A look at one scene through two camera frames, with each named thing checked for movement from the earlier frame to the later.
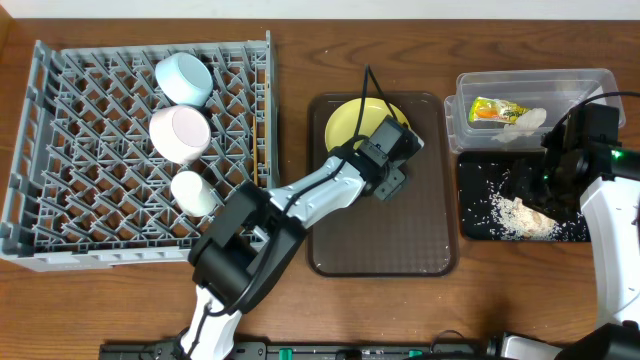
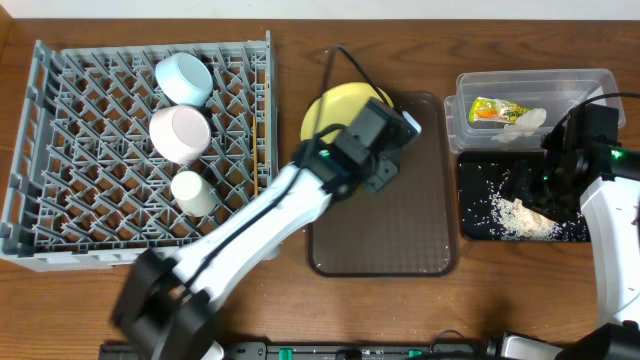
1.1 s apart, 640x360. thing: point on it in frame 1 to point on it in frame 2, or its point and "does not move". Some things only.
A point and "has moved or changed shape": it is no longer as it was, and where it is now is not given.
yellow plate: x=342 y=124 has moved or changed shape
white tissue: x=524 y=126 does not move
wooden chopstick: x=254 y=147 does not move
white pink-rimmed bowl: x=180 y=131 does not move
